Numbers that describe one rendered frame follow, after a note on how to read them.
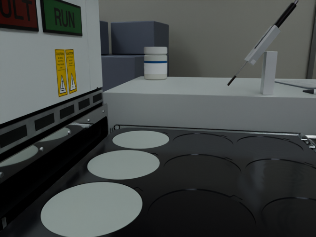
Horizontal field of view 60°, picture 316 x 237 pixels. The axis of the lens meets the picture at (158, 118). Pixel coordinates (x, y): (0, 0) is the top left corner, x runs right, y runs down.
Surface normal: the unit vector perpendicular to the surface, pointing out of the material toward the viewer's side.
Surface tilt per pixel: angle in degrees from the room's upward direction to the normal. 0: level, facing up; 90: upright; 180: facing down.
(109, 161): 0
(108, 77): 90
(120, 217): 0
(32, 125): 90
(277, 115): 90
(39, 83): 90
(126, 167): 0
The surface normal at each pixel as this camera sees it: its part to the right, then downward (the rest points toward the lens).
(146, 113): -0.17, 0.25
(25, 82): 0.99, 0.04
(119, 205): 0.00, -0.97
